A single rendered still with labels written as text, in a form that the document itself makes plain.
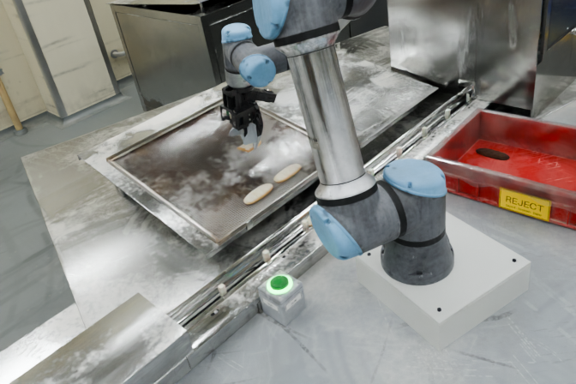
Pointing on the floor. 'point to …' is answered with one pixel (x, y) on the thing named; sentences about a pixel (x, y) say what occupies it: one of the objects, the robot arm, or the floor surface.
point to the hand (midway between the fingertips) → (251, 141)
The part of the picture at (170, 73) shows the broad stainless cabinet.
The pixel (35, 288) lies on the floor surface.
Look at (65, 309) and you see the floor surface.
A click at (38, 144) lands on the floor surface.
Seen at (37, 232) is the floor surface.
